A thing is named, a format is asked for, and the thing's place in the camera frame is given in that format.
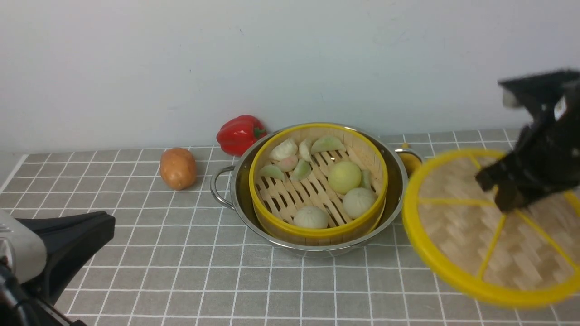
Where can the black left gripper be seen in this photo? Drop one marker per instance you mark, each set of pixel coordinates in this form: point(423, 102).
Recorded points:
point(70, 241)

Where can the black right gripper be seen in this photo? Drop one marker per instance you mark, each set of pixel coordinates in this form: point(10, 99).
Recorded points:
point(546, 157)

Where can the woven bamboo steamer lid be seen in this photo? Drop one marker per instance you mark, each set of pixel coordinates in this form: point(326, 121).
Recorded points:
point(526, 258)

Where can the bamboo steamer basket yellow rim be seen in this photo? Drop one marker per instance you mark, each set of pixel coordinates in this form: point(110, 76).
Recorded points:
point(276, 202)

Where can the stainless steel pot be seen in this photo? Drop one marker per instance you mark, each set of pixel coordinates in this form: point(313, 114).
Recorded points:
point(230, 187)

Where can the yellow banana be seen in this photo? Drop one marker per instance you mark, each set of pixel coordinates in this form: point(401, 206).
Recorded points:
point(410, 158)

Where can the grey checkered tablecloth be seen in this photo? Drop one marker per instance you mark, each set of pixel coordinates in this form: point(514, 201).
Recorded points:
point(181, 259)

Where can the brown potato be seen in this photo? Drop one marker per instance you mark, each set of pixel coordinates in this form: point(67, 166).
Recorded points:
point(178, 168)

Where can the small green dumpling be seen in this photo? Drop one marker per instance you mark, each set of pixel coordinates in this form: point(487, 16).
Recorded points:
point(366, 179)

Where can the white round bun upper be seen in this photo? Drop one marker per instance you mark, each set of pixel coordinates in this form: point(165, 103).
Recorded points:
point(358, 201)

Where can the white round bun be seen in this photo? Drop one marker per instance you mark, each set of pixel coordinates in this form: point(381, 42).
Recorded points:
point(358, 201)
point(311, 217)

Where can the yellow-green round bun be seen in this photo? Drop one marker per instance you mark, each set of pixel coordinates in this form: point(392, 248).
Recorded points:
point(344, 176)

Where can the red bell pepper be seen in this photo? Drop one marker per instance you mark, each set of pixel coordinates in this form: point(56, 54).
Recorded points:
point(239, 134)

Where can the white round bun lower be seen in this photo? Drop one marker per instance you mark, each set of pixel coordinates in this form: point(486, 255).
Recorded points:
point(311, 217)

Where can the green dumpling middle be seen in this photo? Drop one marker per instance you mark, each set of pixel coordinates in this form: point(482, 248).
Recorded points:
point(301, 171)

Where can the green dumpling lower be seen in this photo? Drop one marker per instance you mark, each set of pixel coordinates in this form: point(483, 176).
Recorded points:
point(271, 171)

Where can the pink dumpling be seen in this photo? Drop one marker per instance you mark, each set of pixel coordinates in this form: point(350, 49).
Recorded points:
point(288, 164)

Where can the white dumpling upper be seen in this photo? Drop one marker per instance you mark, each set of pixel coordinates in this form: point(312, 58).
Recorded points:
point(285, 149)

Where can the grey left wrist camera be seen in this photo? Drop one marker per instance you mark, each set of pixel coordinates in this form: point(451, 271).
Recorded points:
point(21, 250)

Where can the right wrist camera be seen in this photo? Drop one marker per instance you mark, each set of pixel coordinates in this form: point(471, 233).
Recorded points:
point(538, 91)

